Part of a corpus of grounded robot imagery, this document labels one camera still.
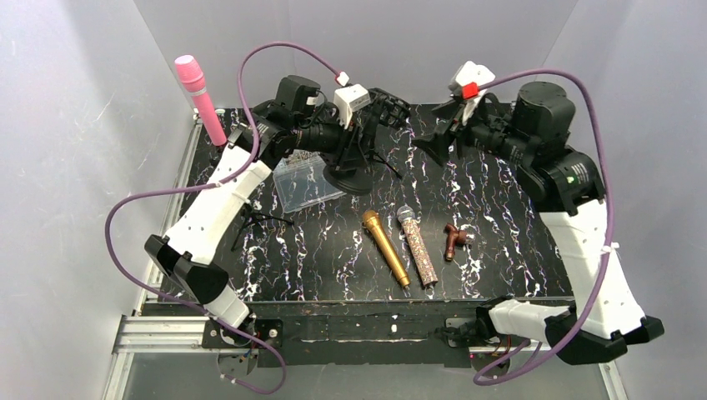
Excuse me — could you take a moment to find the black round-base microphone stand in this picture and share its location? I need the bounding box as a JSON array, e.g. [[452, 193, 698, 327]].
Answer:
[[323, 87, 413, 197]]

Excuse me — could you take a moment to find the black tripod microphone stand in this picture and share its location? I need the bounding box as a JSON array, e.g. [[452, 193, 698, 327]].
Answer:
[[368, 149, 404, 180]]

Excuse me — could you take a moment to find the gold microphone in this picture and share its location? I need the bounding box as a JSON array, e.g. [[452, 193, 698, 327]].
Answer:
[[362, 210, 411, 290]]

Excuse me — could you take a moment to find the glitter silver-head microphone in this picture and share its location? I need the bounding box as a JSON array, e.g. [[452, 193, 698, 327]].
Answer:
[[396, 204, 439, 288]]

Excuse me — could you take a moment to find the small black tripod stand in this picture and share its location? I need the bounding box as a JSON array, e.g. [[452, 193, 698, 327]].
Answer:
[[230, 203, 295, 252]]

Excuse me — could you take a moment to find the pink microphone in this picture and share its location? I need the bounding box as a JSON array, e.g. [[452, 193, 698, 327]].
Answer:
[[174, 54, 227, 147]]

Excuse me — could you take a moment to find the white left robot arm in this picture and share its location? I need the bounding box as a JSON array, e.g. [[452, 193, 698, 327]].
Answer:
[[145, 75, 388, 328]]

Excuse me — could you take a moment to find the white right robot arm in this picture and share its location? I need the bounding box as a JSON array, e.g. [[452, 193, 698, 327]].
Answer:
[[414, 82, 664, 365]]

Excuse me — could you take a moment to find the clear plastic screw box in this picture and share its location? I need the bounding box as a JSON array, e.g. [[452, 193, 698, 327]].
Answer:
[[273, 150, 344, 213]]

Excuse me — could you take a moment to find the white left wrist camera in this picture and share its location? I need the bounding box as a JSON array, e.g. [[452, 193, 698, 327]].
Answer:
[[333, 84, 371, 128]]

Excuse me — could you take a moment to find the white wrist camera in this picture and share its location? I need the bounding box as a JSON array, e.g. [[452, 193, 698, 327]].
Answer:
[[449, 61, 496, 126], [333, 84, 371, 128]]

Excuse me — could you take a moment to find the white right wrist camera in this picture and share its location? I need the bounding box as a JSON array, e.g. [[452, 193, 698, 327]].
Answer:
[[449, 61, 496, 126]]

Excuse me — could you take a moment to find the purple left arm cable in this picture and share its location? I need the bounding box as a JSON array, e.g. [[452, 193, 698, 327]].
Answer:
[[104, 41, 352, 396]]

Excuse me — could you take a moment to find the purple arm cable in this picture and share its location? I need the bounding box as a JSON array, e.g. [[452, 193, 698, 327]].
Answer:
[[104, 41, 352, 396], [472, 67, 617, 388]]

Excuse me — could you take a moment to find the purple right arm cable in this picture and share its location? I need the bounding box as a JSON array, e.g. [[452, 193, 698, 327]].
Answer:
[[472, 67, 617, 388]]

